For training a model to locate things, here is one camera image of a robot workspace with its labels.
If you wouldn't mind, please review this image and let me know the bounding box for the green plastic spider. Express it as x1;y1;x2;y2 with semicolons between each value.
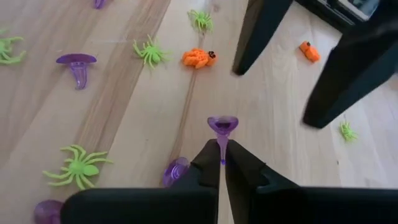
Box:
186;8;215;34
338;119;360;144
42;143;114;191
132;33;174;71
0;28;27;67

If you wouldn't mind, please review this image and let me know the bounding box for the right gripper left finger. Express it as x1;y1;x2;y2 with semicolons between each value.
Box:
60;139;221;224

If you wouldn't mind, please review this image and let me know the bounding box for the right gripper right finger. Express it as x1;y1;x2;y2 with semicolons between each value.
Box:
225;139;398;224

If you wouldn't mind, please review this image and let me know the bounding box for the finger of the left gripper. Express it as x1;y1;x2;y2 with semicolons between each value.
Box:
303;21;398;129
231;0;295;76

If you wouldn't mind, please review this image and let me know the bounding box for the orange pumpkin toy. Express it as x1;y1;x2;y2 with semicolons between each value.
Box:
298;40;322;63
182;47;218;70

